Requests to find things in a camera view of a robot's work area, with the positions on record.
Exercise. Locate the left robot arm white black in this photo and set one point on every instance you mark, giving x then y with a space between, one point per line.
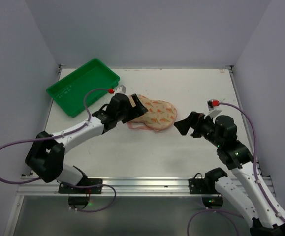
46 156

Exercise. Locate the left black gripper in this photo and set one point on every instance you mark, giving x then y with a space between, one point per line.
131 109

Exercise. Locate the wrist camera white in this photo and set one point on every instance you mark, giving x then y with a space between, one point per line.
214 108
118 89

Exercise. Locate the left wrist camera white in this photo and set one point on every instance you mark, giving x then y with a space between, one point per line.
118 89

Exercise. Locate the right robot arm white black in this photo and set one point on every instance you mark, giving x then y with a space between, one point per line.
254 201

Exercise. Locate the carrot print laundry bag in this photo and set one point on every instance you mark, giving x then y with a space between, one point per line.
161 115

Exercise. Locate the green plastic tray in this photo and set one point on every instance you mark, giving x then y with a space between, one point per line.
70 91

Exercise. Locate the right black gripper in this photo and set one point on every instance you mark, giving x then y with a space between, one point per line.
196 124

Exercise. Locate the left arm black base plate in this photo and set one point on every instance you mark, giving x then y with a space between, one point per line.
85 187

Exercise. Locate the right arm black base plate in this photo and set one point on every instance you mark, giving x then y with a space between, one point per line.
200 185

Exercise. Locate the aluminium mounting rail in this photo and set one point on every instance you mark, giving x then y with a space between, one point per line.
124 186

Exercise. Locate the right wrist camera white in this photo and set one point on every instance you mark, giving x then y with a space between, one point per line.
214 108

